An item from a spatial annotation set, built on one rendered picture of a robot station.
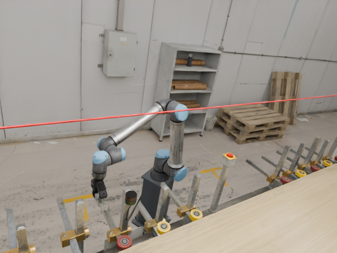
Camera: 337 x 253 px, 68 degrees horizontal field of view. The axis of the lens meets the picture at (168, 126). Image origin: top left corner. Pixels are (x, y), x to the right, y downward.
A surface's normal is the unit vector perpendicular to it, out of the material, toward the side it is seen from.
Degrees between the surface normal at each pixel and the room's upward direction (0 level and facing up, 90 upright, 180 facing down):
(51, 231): 0
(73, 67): 90
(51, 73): 90
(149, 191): 90
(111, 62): 90
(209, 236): 0
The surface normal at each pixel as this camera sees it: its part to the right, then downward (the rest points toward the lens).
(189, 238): 0.16, -0.89
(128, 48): 0.47, 0.45
